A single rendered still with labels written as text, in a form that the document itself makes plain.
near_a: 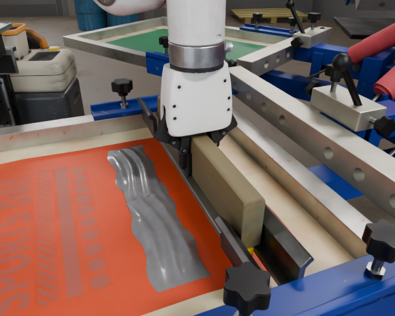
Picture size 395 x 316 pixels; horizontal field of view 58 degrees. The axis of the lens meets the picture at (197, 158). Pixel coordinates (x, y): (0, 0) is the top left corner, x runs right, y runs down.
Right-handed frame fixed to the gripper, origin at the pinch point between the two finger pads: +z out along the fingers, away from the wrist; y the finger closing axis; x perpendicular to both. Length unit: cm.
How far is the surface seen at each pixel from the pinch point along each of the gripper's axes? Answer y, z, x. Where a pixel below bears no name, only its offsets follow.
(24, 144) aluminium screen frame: 27.2, 5.0, -25.8
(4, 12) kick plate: 102, 86, -824
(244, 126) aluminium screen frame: -14.9, 2.5, -12.1
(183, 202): 3.5, 6.1, 2.6
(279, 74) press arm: -51, 9, -55
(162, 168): 3.7, 6.0, -8.1
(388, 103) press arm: -40.8, -2.4, -1.8
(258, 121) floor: -132, 101, -195
